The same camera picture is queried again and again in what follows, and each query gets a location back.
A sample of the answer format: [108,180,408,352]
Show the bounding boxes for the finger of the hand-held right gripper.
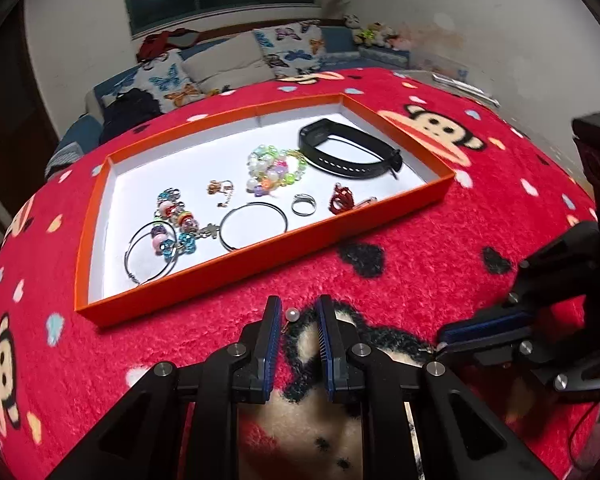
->
[438,220,600,346]
[441,304,600,405]

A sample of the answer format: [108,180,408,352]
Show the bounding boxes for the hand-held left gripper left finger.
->
[47,295,286,480]

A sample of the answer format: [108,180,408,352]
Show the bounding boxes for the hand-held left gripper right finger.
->
[316,294,556,480]

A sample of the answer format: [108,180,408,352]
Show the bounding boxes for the small silver ring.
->
[291,193,315,217]

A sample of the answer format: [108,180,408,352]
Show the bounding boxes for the large silver hoop earring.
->
[124,220,178,286]
[219,202,288,252]

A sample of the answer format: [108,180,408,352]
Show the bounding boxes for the red charm pendant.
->
[327,183,378,216]

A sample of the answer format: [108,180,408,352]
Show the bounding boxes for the small gold chain ornament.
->
[207,180,237,208]

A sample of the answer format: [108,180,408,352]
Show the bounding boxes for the blue bead charm bracelet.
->
[150,187,220,260]

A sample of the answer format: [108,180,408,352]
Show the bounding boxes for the pastel bead bracelet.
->
[246,144,308,196]

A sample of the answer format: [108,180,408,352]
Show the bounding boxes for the orange tray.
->
[75,92,456,328]

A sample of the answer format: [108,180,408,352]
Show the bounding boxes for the black watch band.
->
[298,119,403,181]

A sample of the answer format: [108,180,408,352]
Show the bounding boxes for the red printed blanket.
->
[0,66,600,480]

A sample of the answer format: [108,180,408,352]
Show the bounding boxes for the clear plastic box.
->
[410,50,501,108]

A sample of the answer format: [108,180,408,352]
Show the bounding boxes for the black backpack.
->
[100,89,161,143]

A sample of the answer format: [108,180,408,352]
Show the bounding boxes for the plush toys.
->
[344,12,406,50]

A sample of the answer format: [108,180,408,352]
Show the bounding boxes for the butterfly print pillow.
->
[135,52,201,113]
[252,21,326,80]

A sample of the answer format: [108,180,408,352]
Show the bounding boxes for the beige cushion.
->
[182,32,273,92]

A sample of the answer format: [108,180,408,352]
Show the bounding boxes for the blue sofa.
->
[45,20,411,176]

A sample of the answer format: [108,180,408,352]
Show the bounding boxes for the red clothing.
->
[139,29,201,61]

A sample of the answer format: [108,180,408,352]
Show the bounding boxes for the black cable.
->
[567,405,600,467]

